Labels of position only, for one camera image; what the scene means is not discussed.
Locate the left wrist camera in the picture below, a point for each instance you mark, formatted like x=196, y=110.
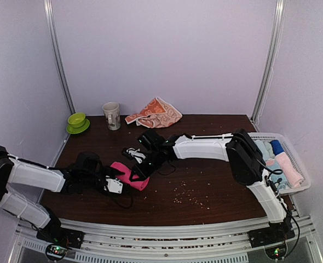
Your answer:
x=114, y=186

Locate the green plastic bowl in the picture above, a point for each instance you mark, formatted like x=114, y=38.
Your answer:
x=76, y=120

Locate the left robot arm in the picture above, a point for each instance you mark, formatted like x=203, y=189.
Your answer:
x=18, y=175

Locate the blue cartoon rolled towel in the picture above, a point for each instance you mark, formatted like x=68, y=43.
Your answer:
x=279, y=180

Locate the left aluminium frame post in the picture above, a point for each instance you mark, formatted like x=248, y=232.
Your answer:
x=49, y=14

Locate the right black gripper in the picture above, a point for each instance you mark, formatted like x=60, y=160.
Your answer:
x=143, y=174

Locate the light blue rolled towel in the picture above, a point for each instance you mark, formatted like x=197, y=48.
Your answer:
x=266, y=150

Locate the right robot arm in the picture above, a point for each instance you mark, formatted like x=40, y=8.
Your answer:
x=247, y=167

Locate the right aluminium frame post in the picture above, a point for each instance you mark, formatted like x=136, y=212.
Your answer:
x=268, y=68

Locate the dark blue rolled towel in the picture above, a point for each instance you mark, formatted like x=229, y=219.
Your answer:
x=277, y=147

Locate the light pink rolled towel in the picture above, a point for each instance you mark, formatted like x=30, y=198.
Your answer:
x=293, y=176

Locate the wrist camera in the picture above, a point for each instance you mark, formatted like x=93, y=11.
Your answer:
x=114, y=186
x=150, y=140

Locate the white plastic basket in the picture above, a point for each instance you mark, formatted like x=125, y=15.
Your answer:
x=292, y=154

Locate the aluminium frame post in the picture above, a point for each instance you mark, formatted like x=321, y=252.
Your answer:
x=49, y=14
x=268, y=68

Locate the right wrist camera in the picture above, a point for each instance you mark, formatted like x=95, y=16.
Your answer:
x=150, y=140

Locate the green plastic plate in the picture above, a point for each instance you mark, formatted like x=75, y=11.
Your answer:
x=71, y=129

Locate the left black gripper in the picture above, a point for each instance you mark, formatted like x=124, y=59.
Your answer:
x=111, y=172

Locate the pink microfiber towel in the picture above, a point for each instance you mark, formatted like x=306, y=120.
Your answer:
x=125, y=177

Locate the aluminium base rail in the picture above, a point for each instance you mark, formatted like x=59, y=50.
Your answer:
x=223, y=242

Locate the orange patterned towel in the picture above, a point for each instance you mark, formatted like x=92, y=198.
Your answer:
x=157, y=114

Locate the beige ceramic mug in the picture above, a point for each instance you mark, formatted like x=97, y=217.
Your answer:
x=111, y=112

